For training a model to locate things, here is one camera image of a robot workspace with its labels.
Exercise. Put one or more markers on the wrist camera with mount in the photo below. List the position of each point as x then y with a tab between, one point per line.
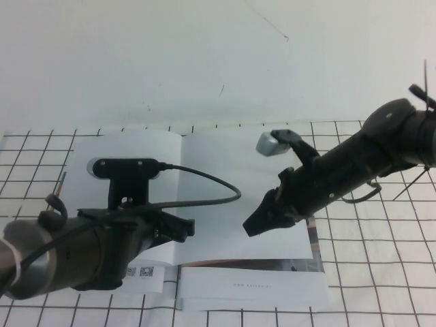
122	167
269	144

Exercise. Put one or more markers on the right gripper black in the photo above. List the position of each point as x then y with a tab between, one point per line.
320	184

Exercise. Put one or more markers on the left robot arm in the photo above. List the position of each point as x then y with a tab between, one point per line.
30	245

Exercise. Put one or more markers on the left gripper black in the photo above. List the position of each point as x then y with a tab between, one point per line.
119	238

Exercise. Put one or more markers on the white leaflet with web address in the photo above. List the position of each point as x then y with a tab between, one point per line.
252	289

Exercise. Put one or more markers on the white black-grid tablecloth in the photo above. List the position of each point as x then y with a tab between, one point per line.
374	259

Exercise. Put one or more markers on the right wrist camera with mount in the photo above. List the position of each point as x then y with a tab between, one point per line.
269	144

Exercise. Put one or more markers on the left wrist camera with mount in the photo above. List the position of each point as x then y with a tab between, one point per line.
122	167

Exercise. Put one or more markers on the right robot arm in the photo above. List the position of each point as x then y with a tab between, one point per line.
391	122

